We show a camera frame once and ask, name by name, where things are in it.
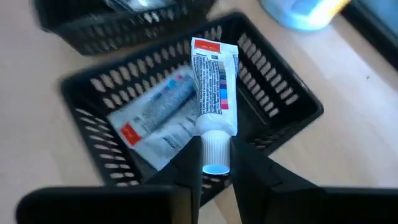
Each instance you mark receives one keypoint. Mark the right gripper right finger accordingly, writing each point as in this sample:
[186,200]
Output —
[311,207]

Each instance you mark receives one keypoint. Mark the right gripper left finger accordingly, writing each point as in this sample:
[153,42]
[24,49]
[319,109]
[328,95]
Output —
[109,205]

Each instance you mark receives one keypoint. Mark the white toothpaste tube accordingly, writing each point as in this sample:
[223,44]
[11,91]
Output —
[168,146]
[214,93]
[155,105]

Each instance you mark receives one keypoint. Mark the black plastic basket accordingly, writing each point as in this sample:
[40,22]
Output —
[93,34]
[280,77]

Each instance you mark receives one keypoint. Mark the white wipes canister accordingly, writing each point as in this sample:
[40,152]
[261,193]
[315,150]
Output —
[298,15]

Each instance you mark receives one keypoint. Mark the black table edge rail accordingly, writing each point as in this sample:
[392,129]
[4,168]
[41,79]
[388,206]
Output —
[379,28]

